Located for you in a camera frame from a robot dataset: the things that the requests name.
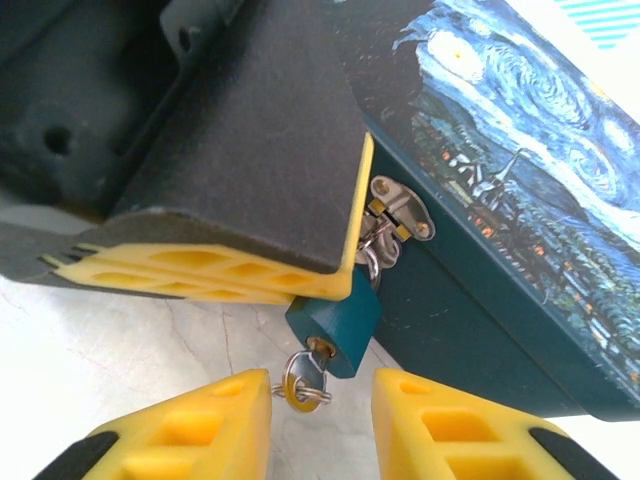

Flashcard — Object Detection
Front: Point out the brass key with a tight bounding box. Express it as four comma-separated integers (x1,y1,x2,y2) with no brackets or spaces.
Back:
281,341,337,415

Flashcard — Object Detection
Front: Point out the teal padlock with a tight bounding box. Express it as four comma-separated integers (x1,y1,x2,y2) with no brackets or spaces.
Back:
283,214,404,381

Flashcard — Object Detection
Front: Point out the starry night painting box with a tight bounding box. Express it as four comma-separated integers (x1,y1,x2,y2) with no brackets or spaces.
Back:
338,0,640,424

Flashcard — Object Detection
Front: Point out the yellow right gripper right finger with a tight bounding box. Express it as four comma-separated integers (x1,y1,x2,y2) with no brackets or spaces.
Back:
371,367,621,480

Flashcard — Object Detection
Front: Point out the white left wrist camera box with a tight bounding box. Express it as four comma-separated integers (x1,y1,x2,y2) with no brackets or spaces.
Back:
158,0,246,69

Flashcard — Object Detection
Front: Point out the silver box hasp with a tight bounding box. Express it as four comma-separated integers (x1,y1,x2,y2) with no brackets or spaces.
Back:
367,174,437,244

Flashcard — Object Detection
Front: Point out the metal key ring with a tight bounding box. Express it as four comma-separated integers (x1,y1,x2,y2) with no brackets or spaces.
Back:
271,375,334,406

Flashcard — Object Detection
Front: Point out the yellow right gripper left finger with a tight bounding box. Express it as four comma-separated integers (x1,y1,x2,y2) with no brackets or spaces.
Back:
29,368,274,480

